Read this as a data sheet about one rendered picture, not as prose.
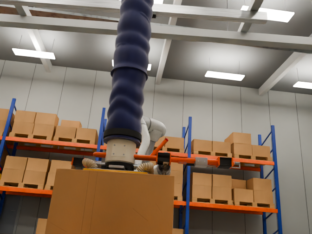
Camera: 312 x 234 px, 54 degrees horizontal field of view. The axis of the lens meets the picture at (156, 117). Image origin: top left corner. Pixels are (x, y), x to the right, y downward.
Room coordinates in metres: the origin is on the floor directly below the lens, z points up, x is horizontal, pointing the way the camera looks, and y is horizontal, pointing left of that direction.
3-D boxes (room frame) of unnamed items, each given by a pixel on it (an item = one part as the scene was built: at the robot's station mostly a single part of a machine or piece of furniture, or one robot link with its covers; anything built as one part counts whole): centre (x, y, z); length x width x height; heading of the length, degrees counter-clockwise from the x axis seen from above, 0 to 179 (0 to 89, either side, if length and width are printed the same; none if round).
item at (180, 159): (1.86, -0.01, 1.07); 0.93 x 0.30 x 0.04; 89
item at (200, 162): (1.73, -0.28, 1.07); 0.07 x 0.07 x 0.04; 89
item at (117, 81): (1.74, 0.19, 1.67); 0.22 x 0.22 x 1.04
